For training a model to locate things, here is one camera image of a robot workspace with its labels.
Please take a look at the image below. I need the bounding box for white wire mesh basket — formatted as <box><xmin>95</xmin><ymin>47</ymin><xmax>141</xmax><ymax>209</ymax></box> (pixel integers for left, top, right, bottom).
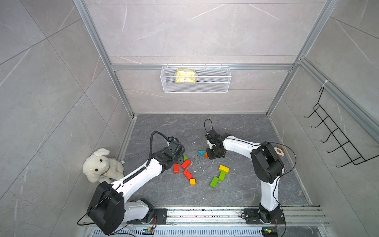
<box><xmin>160</xmin><ymin>66</ymin><xmax>232</xmax><ymax>93</ymax></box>

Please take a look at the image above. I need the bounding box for black wire hook rack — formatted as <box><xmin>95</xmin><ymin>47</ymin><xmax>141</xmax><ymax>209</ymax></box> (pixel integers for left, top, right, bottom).
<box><xmin>304</xmin><ymin>87</ymin><xmax>379</xmax><ymax>168</ymax></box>

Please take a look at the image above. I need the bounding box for red block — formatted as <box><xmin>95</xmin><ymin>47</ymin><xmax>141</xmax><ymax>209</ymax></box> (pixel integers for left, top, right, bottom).
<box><xmin>173</xmin><ymin>164</ymin><xmax>180</xmax><ymax>174</ymax></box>
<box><xmin>183</xmin><ymin>170</ymin><xmax>193</xmax><ymax>180</ymax></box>
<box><xmin>181</xmin><ymin>160</ymin><xmax>191</xmax><ymax>170</ymax></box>

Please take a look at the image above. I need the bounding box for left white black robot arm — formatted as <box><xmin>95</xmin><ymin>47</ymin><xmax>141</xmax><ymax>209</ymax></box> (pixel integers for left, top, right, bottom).
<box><xmin>86</xmin><ymin>140</ymin><xmax>185</xmax><ymax>235</ymax></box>

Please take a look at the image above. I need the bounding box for brown white small toy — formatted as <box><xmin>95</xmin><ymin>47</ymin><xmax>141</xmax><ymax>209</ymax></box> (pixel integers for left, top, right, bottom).
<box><xmin>274</xmin><ymin>147</ymin><xmax>285</xmax><ymax>158</ymax></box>

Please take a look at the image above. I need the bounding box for yellow rectangular block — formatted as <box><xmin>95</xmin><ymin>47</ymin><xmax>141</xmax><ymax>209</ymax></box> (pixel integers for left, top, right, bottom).
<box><xmin>219</xmin><ymin>165</ymin><xmax>230</xmax><ymax>174</ymax></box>

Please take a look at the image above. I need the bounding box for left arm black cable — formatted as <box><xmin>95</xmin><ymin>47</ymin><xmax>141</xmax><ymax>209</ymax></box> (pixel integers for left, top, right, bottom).
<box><xmin>146</xmin><ymin>131</ymin><xmax>170</xmax><ymax>168</ymax></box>

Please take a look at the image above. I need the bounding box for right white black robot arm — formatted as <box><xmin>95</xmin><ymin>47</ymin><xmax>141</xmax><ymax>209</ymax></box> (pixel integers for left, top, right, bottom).
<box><xmin>205</xmin><ymin>129</ymin><xmax>284</xmax><ymax>224</ymax></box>

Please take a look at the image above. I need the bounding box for yellow package in basket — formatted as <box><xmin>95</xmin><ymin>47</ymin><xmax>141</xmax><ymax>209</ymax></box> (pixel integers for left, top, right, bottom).
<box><xmin>175</xmin><ymin>68</ymin><xmax>197</xmax><ymax>83</ymax></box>

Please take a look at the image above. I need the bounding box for green block pair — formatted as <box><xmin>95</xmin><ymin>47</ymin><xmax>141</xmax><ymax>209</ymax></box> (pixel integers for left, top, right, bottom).
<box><xmin>218</xmin><ymin>170</ymin><xmax>227</xmax><ymax>182</ymax></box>
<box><xmin>210</xmin><ymin>176</ymin><xmax>219</xmax><ymax>189</ymax></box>

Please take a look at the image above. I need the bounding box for teal triangle block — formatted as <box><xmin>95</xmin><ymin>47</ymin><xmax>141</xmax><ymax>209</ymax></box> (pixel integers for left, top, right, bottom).
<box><xmin>198</xmin><ymin>151</ymin><xmax>206</xmax><ymax>157</ymax></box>

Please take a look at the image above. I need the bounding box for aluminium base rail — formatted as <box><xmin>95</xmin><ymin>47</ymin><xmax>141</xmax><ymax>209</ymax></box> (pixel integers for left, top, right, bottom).
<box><xmin>79</xmin><ymin>206</ymin><xmax>329</xmax><ymax>237</ymax></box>

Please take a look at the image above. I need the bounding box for white plush toy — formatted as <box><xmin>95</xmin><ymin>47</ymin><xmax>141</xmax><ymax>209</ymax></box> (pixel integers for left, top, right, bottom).
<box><xmin>82</xmin><ymin>148</ymin><xmax>124</xmax><ymax>184</ymax></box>

